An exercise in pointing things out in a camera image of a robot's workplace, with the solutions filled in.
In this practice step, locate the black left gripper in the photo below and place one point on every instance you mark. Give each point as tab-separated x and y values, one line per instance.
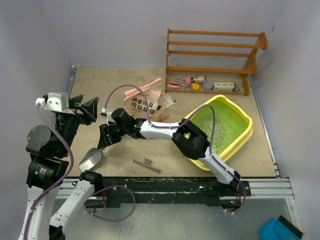
91	106

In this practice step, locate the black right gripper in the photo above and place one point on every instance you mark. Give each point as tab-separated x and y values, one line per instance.
106	130

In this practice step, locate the silver metal scoop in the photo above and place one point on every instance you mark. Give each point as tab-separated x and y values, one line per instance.
90	160

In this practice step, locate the pink cat litter bag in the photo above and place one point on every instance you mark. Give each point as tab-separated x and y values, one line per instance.
155	103

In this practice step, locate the white bag sealing clip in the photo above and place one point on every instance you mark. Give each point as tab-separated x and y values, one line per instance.
148	163

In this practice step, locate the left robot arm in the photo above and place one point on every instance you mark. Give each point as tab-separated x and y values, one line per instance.
49	146

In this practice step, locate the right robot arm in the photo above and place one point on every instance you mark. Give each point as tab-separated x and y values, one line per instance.
192	142

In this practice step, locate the red white staples box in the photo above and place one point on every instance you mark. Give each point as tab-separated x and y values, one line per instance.
171	85

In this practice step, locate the green litter pellets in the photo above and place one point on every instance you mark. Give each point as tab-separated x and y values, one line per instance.
224	133

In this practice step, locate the yellow green litter box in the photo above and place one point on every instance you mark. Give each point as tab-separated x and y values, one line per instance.
235	115

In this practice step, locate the pale green box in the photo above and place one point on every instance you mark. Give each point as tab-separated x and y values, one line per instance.
223	86

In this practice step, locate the pink patterned bottle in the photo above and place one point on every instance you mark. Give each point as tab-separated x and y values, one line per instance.
194	79

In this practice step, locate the yellow grey eraser block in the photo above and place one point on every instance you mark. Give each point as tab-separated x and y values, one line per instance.
194	86

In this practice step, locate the orange wooden shelf rack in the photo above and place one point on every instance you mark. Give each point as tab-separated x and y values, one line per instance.
250	67

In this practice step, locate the blue dustpan with brush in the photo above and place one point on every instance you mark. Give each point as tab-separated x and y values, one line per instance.
279	229

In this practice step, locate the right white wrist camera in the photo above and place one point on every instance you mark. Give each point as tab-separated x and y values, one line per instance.
107	115

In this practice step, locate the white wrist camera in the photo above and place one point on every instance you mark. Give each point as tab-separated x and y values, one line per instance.
54	102
107	115

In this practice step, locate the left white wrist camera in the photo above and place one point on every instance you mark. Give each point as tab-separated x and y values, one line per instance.
54	102

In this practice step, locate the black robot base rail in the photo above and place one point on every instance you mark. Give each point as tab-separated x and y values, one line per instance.
169	190

